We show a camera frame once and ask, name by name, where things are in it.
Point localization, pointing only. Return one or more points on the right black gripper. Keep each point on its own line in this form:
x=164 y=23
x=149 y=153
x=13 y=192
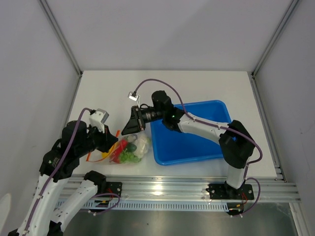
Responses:
x=135 y=124

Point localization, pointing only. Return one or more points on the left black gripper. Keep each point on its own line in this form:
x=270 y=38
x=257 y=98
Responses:
x=108 y=139

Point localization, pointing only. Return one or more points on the grey fish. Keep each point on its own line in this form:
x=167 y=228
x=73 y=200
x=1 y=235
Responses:
x=132 y=138

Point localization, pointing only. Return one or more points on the green cucumber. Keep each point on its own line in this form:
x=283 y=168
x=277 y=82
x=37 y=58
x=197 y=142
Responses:
x=131 y=147

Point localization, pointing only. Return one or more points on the clear zip bag orange zipper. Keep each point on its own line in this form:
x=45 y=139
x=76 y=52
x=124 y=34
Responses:
x=96 y=158

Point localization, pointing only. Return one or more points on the red chili pepper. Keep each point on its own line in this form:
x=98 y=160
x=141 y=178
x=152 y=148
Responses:
x=121 y=145

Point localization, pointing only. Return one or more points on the red tomato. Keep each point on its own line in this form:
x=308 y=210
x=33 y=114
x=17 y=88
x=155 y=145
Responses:
x=115 y=159

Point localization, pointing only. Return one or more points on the green grape bunch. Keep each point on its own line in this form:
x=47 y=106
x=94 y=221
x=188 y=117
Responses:
x=128 y=158

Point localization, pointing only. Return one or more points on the yellow mango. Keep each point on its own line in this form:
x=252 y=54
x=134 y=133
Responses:
x=106 y=154

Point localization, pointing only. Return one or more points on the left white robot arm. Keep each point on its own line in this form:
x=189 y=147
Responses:
x=77 y=140

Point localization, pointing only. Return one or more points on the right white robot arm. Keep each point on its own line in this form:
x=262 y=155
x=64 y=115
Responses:
x=234 y=140

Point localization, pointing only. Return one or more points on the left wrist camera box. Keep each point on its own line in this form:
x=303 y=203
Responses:
x=98 y=118

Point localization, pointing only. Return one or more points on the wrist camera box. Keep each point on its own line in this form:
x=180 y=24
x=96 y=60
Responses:
x=98 y=118
x=135 y=97

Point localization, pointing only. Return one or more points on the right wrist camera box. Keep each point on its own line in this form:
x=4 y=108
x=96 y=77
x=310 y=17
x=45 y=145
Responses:
x=135 y=97

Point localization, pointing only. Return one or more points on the white slotted cable duct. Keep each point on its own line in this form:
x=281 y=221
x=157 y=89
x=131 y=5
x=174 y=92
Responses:
x=172 y=206

